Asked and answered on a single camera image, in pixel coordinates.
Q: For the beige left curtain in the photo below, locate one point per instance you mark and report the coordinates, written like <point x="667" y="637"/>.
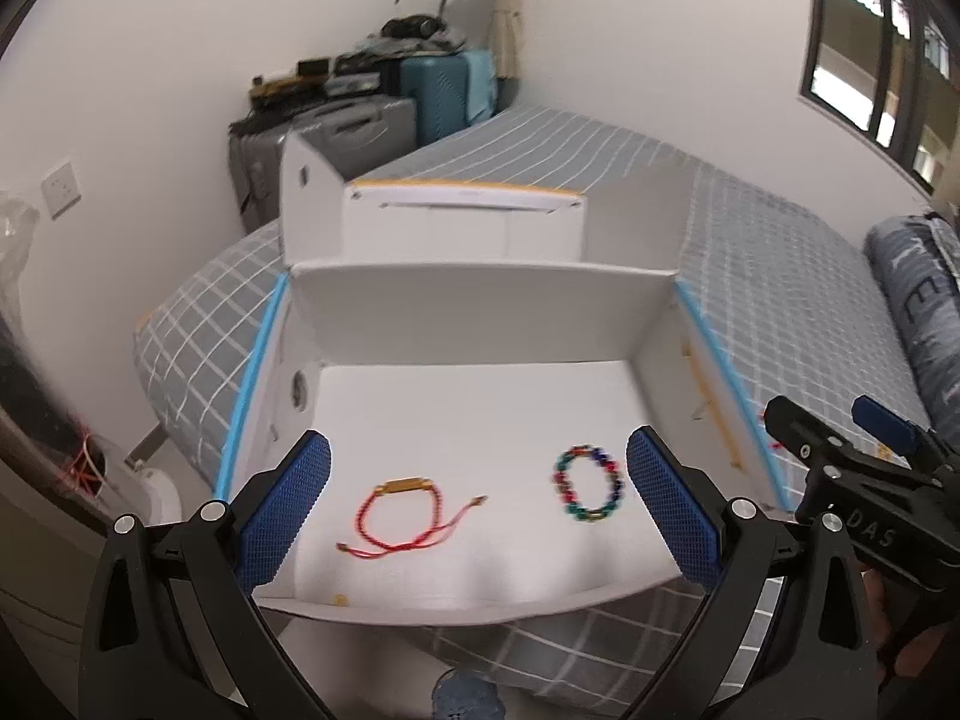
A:
<point x="507" y="38"/>

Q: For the clear plastic bag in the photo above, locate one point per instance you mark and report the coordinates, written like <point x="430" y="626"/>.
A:
<point x="18" y="222"/>

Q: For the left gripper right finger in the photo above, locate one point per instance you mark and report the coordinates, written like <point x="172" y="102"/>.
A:
<point x="783" y="630"/>

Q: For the person right hand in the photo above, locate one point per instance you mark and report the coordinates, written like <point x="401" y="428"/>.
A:
<point x="916" y="639"/>

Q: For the blue yellow cardboard box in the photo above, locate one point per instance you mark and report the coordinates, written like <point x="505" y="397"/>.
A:
<point x="450" y="340"/>

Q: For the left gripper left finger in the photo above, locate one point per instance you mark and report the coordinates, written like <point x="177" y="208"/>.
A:
<point x="137" y="660"/>

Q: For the grey suitcase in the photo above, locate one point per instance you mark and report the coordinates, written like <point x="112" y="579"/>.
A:
<point x="353" y="135"/>

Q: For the dark framed window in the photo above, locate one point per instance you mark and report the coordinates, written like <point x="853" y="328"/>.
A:
<point x="887" y="70"/>

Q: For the folded blue grey duvet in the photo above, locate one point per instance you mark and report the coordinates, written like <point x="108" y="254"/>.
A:
<point x="915" y="260"/>

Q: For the teal suitcase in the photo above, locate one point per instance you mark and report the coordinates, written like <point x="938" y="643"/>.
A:
<point x="451" y="92"/>

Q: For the white wall socket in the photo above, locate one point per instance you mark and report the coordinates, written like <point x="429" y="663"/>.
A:
<point x="61" y="190"/>

